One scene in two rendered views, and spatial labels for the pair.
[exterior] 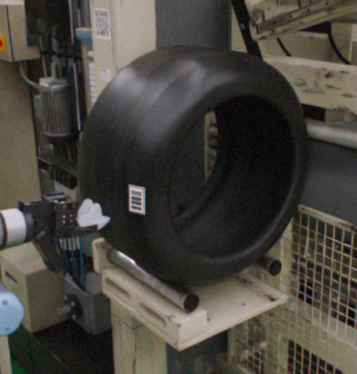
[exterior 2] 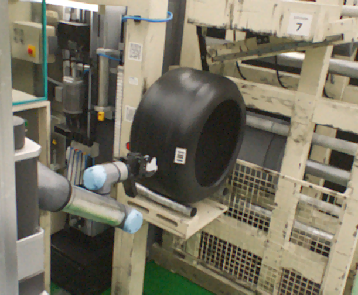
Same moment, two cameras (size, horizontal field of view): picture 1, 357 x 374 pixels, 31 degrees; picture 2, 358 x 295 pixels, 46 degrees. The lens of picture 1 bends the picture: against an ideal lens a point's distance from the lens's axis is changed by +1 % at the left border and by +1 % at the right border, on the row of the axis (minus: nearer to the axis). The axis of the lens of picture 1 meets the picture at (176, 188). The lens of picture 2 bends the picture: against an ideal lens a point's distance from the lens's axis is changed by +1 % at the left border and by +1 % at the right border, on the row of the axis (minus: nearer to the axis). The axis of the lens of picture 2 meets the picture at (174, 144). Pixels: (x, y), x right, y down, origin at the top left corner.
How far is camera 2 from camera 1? 0.64 m
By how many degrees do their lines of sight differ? 19
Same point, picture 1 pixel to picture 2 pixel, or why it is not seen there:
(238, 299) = (204, 209)
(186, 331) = (190, 227)
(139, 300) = (157, 212)
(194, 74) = (208, 87)
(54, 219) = (138, 167)
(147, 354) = (137, 244)
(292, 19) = (235, 57)
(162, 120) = (195, 112)
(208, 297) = not seen: hidden behind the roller
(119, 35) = (147, 59)
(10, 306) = (139, 216)
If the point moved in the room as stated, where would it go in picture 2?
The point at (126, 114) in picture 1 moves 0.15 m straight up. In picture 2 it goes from (171, 107) to (176, 69)
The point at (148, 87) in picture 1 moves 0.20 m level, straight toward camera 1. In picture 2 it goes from (183, 92) to (204, 107)
